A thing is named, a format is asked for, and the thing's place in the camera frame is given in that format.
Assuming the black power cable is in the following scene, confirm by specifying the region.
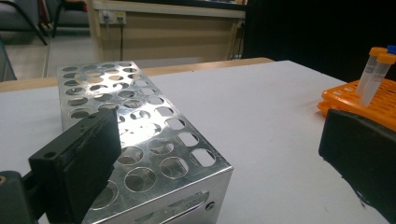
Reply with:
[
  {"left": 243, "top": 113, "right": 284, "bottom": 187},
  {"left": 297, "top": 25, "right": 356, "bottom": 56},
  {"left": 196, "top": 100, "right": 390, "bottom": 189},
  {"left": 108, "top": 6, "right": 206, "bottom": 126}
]
[{"left": 119, "top": 21, "right": 124, "bottom": 62}]

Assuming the orange-capped clear tube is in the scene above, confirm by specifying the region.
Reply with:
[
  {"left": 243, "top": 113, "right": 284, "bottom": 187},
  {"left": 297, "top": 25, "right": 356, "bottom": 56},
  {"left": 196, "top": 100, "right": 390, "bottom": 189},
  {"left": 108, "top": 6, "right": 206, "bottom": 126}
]
[
  {"left": 360, "top": 53, "right": 396, "bottom": 107},
  {"left": 355, "top": 46, "right": 388, "bottom": 96}
]

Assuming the wall power outlet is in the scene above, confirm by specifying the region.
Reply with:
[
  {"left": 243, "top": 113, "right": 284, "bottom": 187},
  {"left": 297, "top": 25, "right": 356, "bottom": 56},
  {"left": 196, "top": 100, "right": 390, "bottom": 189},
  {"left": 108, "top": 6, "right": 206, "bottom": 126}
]
[{"left": 98, "top": 9, "right": 127, "bottom": 25}]

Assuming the beige wooden counter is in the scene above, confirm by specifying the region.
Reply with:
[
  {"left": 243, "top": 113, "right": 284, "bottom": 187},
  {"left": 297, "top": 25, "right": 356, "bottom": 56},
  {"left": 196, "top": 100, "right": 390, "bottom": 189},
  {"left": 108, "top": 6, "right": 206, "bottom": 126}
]
[{"left": 86, "top": 0, "right": 248, "bottom": 63}]

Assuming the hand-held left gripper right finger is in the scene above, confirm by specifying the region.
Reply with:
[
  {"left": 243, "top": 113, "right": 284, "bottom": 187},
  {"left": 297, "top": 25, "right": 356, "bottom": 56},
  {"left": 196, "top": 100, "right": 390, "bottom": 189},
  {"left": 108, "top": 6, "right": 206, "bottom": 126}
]
[{"left": 318, "top": 108, "right": 396, "bottom": 224}]

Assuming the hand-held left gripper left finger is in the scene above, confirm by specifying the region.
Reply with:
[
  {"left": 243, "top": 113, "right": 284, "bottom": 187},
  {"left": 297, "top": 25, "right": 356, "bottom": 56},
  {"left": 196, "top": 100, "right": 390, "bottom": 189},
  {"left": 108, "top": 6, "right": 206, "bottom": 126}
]
[{"left": 28, "top": 106, "right": 123, "bottom": 224}]

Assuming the black curtain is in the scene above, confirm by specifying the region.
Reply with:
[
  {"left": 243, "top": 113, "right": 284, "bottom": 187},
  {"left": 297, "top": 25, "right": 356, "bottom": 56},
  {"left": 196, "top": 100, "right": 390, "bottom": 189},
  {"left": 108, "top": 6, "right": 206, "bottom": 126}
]
[{"left": 242, "top": 0, "right": 396, "bottom": 84}]

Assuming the perforated metal tube rack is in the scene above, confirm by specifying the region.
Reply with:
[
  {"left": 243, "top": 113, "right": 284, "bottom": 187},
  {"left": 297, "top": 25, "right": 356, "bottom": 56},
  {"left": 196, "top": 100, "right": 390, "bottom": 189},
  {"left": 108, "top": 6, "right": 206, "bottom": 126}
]
[{"left": 56, "top": 61, "right": 234, "bottom": 224}]

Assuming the wooden table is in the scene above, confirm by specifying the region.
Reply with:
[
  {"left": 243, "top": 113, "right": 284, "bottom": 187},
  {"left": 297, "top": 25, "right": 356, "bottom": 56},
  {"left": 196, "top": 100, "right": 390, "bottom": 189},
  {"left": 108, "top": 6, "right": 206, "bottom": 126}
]
[{"left": 0, "top": 57, "right": 275, "bottom": 93}]

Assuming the orange plastic tube rack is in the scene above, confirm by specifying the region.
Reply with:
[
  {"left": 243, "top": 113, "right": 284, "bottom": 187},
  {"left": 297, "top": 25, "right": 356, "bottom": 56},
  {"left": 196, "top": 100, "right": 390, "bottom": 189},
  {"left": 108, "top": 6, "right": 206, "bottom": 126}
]
[{"left": 317, "top": 77, "right": 396, "bottom": 132}]

